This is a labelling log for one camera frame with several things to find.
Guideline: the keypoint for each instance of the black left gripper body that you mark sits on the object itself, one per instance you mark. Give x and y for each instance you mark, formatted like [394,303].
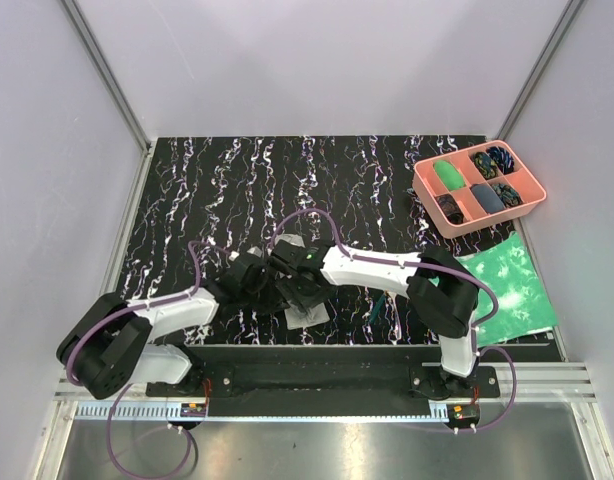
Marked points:
[263,297]

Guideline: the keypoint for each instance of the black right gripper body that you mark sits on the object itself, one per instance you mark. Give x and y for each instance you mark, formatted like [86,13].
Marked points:
[289,287]

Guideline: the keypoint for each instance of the grey cloth napkin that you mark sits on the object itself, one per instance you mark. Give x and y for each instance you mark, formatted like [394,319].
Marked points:
[295,318]

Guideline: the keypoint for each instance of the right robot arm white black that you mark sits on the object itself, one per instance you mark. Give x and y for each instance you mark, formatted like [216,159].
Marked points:
[441,292]

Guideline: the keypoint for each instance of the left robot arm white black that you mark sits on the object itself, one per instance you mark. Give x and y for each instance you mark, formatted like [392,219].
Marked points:
[112,342]

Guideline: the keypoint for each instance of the silver fork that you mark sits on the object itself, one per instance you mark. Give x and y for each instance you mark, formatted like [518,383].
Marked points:
[395,333]

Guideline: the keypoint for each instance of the black marbled table mat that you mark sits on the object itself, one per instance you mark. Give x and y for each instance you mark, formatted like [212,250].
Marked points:
[203,195]

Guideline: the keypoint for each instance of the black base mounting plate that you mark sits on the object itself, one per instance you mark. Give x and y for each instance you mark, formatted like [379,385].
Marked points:
[317,405]

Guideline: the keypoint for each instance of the dark brown patterned sock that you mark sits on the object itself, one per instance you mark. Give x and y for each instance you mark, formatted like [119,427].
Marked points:
[450,209]

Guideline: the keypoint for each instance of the green rolled sock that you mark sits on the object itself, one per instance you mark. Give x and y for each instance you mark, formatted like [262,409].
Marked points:
[449,175]

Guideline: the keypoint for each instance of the pink divided tray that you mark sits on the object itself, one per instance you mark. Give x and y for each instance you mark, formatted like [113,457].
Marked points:
[428,187]

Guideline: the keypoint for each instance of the grey blue rolled sock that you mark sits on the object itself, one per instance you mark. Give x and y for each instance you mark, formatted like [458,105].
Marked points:
[487,198]

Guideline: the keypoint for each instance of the yellow blue patterned sock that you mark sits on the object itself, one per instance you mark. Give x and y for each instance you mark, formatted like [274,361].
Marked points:
[485,165]

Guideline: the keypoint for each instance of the green white tie-dye cloth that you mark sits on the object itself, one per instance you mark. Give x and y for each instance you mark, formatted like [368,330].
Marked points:
[524,307]

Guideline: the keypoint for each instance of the blue green patterned sock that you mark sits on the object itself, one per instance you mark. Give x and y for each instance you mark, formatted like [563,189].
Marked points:
[507,194]

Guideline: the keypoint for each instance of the dark blue patterned sock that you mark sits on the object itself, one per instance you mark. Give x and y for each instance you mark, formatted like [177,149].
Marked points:
[503,159]

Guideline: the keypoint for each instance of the aluminium front rail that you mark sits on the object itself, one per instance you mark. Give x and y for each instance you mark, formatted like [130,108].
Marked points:
[530,382]

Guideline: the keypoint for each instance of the aluminium frame post left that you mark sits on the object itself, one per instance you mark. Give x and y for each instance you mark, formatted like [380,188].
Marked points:
[95,53]

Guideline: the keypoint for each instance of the aluminium frame post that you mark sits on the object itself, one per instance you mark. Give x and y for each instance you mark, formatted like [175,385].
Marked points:
[567,18]
[95,53]

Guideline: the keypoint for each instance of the aluminium frame post right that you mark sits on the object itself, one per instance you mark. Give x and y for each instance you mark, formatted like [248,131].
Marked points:
[567,18]

